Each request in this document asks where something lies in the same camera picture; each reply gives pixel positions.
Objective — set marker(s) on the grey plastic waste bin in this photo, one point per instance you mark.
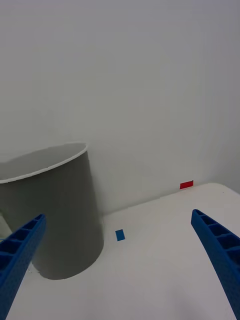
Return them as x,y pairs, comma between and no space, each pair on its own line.
62,212

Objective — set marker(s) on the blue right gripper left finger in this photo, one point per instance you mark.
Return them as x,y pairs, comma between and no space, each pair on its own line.
17,255

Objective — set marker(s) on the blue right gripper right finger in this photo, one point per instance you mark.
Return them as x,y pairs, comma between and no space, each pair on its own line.
222,250

